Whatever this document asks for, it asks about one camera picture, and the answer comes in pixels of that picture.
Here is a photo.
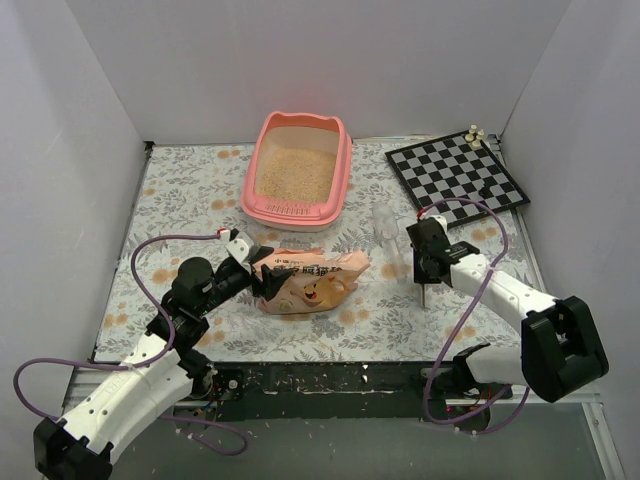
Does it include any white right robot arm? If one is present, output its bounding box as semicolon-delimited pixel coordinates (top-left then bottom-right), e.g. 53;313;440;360
407;216;609;403

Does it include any pink cat litter box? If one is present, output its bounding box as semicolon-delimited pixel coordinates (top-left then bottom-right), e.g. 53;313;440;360
241;111;352;232

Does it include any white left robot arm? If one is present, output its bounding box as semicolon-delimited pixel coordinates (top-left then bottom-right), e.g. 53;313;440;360
33;229;292;479

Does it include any black chess piece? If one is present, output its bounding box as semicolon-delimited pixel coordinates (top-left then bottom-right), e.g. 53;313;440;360
478;181;492;198

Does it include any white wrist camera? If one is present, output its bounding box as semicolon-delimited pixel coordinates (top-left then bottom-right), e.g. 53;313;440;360
217;228;259;264
417;210;441;221

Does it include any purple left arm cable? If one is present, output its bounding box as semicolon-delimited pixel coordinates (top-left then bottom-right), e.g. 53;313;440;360
12;232;250;456

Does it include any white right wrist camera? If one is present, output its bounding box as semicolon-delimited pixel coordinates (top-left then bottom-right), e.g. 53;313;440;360
417;210;441;221

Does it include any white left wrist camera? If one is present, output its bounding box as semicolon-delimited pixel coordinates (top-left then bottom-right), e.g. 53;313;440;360
217;228;259;264

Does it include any floral table mat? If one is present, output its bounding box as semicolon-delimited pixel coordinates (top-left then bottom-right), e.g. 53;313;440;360
94;142;518;362

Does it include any pink cat litter bag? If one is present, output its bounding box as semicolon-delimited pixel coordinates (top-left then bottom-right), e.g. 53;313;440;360
254;248;370;315

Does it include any black grey chessboard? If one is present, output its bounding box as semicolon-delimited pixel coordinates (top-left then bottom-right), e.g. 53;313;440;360
385;132;530;227

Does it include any clear plastic scoop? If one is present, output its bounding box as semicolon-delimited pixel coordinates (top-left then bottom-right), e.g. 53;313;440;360
372;202;406;284

